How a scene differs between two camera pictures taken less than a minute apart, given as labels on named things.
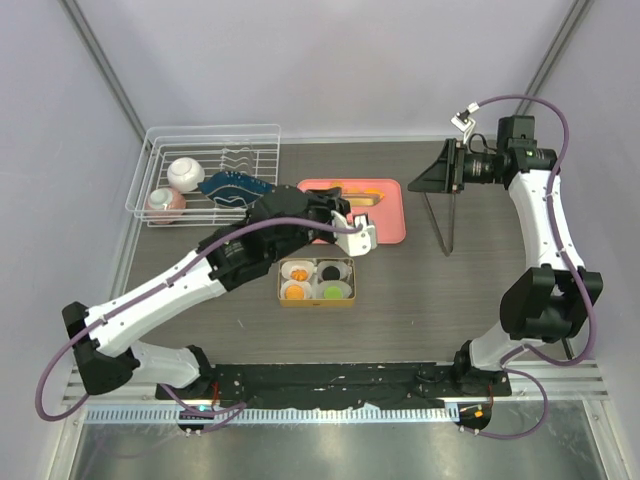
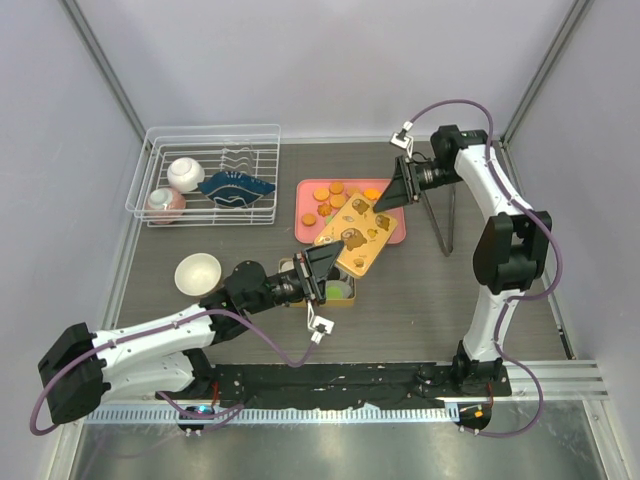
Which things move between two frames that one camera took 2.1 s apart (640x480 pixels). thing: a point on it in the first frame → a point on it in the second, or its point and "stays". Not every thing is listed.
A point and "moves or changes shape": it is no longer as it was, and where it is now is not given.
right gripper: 447,173 → 403,188
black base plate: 368,384 stays
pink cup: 165,199 stays
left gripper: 328,204 → 320,258
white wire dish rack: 205,175 stays
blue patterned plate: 233,189 stays
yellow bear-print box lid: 365,199 moves or changes shape
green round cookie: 333,292 stays
